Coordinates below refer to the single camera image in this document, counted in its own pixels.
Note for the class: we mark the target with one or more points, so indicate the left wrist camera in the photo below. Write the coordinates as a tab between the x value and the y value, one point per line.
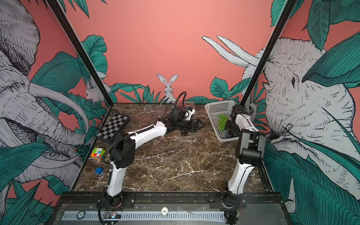
179	113

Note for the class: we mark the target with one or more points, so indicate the black white checkerboard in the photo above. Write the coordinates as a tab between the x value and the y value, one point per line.
112	127

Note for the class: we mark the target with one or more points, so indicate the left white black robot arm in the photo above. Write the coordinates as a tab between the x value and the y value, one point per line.
122	153

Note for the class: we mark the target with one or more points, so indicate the green grape bunch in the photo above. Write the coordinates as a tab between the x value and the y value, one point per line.
222	121

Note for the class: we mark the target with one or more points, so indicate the black frame post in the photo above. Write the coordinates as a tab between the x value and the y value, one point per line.
74	39
282	20

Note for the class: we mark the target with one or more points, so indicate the black front mounting rail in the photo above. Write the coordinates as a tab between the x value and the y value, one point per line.
128	199

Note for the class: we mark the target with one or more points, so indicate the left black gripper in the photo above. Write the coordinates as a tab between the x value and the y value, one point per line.
193	127

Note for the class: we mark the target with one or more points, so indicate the colourful rubik cube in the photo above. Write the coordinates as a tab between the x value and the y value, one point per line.
97	153

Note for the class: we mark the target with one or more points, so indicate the clear plastic clamshell container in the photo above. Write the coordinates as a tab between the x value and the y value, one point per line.
189	106

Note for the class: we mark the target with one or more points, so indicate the right black frame post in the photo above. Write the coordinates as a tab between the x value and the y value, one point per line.
282	20

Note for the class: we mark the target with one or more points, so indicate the white slotted cable duct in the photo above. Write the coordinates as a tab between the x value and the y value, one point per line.
213	216

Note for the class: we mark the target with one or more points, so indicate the small blue cube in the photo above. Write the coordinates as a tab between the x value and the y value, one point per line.
99	171

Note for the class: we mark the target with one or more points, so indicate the left black frame post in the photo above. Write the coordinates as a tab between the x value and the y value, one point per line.
74	39

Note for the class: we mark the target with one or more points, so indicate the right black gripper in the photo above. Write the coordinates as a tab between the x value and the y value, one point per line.
228	125

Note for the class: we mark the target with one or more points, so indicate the white plastic perforated basket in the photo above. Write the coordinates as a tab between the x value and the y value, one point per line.
219	113

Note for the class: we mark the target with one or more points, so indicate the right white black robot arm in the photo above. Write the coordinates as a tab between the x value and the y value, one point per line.
249	152

